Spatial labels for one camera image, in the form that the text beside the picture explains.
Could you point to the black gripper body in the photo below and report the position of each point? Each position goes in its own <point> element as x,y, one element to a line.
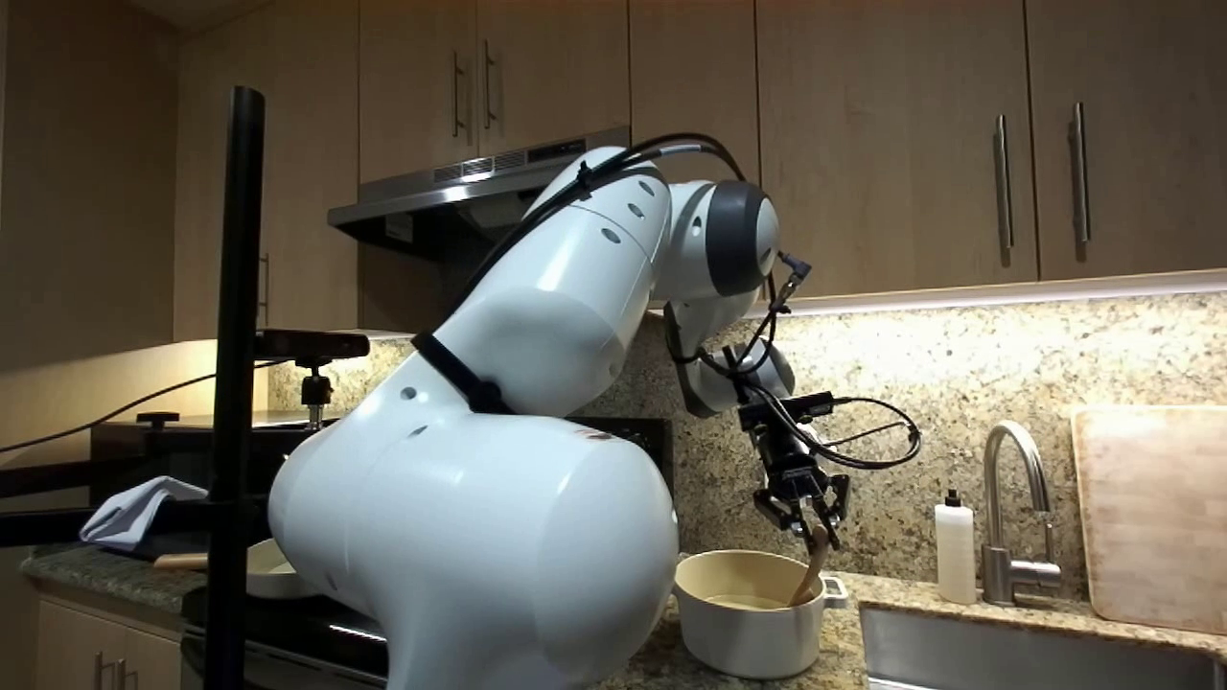
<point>790,463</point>

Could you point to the wooden spoon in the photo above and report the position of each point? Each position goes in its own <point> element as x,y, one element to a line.
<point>811,578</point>

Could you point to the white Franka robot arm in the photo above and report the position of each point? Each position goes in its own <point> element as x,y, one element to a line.
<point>512,540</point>

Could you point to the white pot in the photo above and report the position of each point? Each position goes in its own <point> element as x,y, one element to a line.
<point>754,639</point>

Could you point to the white soap dispenser bottle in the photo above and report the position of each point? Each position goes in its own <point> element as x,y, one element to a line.
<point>956,559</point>

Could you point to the steel gooseneck faucet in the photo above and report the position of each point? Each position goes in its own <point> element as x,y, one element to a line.
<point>999,563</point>

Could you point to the steel kitchen sink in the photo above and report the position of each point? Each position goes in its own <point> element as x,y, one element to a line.
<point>1022,653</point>

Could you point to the wooden cutting board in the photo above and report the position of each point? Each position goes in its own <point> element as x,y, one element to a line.
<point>1151,512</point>

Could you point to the light wood cabinet door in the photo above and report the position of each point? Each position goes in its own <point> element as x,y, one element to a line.
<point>562,64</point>
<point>896,127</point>
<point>701,77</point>
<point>1151,127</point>
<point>407,77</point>

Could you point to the steel range hood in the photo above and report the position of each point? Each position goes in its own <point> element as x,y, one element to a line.
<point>424,205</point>

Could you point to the black stovetop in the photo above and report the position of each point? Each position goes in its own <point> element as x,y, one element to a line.
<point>308,634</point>

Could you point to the black vertical stand pole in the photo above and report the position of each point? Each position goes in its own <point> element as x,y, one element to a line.
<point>235,385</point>

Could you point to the tall light wood cabinet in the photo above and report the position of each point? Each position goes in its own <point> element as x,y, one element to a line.
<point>308,168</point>

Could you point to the black box appliance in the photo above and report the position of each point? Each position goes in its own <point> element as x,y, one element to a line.
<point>154,445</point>

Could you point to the white cloth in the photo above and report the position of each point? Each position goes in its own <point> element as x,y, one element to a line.
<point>138,512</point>

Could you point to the light wood base cabinet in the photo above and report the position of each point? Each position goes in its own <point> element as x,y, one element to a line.
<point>76,639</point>

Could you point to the black camera with mount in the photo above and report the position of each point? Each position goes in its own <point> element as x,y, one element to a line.
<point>312,347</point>

